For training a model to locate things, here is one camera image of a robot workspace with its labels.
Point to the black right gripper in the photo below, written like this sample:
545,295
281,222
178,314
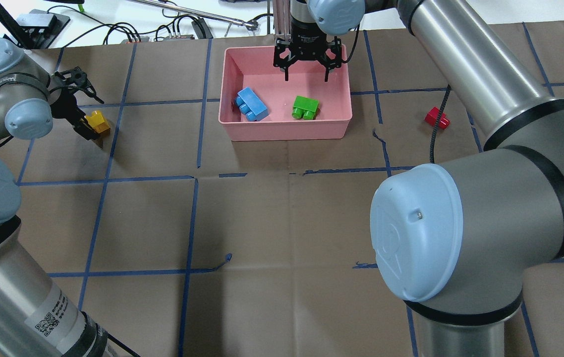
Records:
310,35

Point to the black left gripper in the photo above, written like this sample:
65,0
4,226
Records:
64,107

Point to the green toy block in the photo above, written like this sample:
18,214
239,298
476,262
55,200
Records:
305,108

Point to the blue toy block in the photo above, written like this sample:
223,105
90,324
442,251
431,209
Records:
250,105

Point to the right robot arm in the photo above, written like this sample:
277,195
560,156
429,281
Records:
452,240

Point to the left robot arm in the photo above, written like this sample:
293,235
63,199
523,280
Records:
36,317

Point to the pink plastic box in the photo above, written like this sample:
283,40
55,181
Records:
252,67

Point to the yellow toy block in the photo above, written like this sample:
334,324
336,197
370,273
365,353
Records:
98,123

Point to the red toy block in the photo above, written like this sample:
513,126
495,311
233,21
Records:
432,117

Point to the aluminium frame post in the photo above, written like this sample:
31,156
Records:
282,19

